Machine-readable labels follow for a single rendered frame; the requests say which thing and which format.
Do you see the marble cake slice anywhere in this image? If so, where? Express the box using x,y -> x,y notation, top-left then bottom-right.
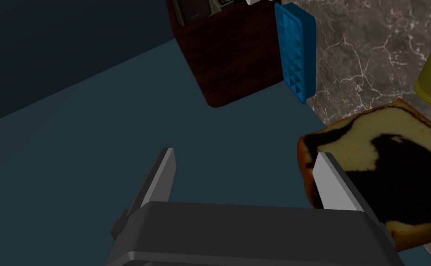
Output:
296,97 -> 431,253

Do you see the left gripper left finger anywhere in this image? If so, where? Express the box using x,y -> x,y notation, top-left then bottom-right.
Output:
128,147 -> 177,218

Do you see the blue ice cube tray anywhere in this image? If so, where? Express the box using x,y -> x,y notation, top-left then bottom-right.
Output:
274,2 -> 317,106

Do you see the dark brown wooden box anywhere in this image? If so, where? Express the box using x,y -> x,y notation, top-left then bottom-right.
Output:
165,0 -> 285,109

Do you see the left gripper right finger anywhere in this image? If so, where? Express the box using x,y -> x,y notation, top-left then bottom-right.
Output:
312,151 -> 385,227

